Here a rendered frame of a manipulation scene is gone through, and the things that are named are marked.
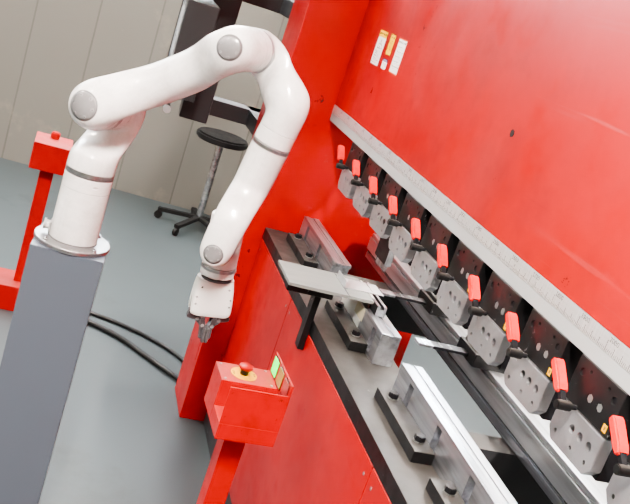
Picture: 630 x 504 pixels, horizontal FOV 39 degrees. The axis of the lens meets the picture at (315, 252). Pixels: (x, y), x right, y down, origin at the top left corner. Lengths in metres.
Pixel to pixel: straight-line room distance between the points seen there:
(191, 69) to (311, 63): 1.30
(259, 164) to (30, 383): 0.84
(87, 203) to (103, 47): 4.23
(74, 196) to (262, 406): 0.70
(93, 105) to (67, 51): 4.32
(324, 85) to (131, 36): 3.20
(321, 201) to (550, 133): 1.68
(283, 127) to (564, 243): 0.67
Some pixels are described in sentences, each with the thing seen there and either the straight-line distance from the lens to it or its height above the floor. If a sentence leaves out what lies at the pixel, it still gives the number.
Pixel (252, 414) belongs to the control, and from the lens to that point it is 2.31.
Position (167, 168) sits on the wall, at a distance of 6.55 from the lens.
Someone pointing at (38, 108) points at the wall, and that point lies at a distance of 6.56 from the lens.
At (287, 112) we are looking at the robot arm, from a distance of 2.01.
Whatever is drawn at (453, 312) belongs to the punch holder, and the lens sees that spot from 2.10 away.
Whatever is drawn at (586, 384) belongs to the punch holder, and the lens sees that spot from 1.64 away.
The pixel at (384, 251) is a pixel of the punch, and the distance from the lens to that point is 2.65.
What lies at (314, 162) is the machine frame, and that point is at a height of 1.17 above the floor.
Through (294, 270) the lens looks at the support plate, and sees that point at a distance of 2.64.
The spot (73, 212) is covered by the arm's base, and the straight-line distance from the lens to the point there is 2.27.
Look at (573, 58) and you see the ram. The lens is 1.96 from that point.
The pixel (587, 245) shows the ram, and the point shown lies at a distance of 1.72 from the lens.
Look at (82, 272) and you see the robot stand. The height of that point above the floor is 0.96.
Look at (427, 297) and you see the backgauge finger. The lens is 2.77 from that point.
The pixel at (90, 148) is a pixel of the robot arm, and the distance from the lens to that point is 2.25.
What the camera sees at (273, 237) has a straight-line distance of 3.36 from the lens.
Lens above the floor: 1.79
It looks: 16 degrees down
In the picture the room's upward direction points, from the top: 19 degrees clockwise
